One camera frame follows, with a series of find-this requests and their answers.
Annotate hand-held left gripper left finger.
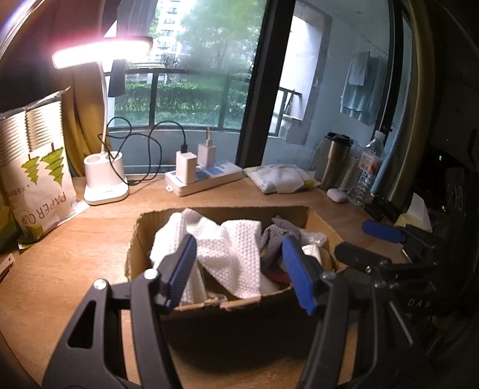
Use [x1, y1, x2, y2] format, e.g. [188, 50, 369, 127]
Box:
[41, 234, 198, 389]

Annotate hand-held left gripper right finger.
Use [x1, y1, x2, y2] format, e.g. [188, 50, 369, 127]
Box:
[281, 234, 431, 389]

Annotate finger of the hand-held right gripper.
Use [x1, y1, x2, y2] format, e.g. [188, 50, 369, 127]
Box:
[334, 242, 446, 278]
[361, 219, 438, 255]

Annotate clear bubble wrap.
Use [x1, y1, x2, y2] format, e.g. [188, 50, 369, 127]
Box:
[299, 229, 327, 247]

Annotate white textured cloth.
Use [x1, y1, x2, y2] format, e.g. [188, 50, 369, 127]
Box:
[150, 209, 264, 300]

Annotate cardboard box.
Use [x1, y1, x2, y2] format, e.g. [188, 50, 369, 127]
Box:
[125, 206, 347, 371]

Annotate white sock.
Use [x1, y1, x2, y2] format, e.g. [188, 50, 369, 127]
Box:
[301, 245, 325, 268]

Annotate yellow tissue box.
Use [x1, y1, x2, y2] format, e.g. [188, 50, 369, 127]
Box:
[395, 192, 433, 232]

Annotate grey knitted sock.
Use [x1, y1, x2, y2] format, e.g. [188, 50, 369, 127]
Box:
[259, 215, 304, 285]

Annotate clear water bottle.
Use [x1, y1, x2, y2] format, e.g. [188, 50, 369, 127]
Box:
[348, 131, 386, 204]

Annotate steel travel tumbler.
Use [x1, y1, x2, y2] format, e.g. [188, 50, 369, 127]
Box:
[320, 132, 354, 191]

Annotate white power strip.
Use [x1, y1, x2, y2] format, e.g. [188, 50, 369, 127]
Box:
[165, 162, 243, 197]

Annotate cream charger block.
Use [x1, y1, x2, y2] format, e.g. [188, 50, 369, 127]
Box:
[176, 151, 197, 185]

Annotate packaged white yellow cloths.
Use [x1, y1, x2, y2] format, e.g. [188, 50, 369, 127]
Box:
[245, 164, 322, 194]

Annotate white desk lamp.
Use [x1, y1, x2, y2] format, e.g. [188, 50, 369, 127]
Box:
[51, 37, 153, 206]

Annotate white plug adapter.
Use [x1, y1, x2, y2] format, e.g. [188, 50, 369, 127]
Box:
[198, 127, 217, 169]

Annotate light blue hanging clothes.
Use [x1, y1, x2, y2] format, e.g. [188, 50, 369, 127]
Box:
[340, 50, 388, 127]

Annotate balcony railing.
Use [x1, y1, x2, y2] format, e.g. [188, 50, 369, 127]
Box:
[107, 66, 252, 132]

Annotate white paper cup bag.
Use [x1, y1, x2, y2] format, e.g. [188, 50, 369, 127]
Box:
[0, 88, 90, 249]

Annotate brown curtain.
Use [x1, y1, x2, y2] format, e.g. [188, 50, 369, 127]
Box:
[45, 0, 113, 178]

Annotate black hanging cloth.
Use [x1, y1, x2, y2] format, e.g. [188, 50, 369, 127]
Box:
[108, 58, 127, 97]

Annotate grey hanging garment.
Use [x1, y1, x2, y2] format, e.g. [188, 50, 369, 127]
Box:
[117, 0, 160, 38]

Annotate black charging cable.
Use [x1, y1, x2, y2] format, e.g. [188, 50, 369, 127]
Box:
[107, 117, 188, 186]

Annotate black window frame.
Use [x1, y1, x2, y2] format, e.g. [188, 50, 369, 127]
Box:
[239, 0, 296, 169]

